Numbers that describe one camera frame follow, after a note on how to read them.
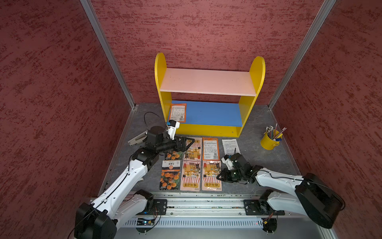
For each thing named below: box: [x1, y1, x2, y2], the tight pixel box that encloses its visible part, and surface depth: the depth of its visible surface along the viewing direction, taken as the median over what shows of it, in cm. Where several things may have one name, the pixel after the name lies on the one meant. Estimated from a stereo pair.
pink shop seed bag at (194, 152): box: [183, 136, 203, 161], surface depth 96 cm
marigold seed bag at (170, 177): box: [159, 159, 182, 191], surface depth 87 cm
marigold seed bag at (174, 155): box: [164, 150, 184, 161], surface depth 94 cm
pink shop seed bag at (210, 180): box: [201, 160, 223, 192], surface depth 85 cm
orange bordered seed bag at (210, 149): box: [202, 136, 220, 161], surface depth 97 cm
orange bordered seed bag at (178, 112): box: [169, 103, 188, 123], surface depth 99 cm
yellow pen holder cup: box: [260, 130, 282, 151], surface depth 92 cm
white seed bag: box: [221, 138, 241, 156], surface depth 99 cm
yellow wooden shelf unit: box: [154, 52, 266, 138], surface depth 81 cm
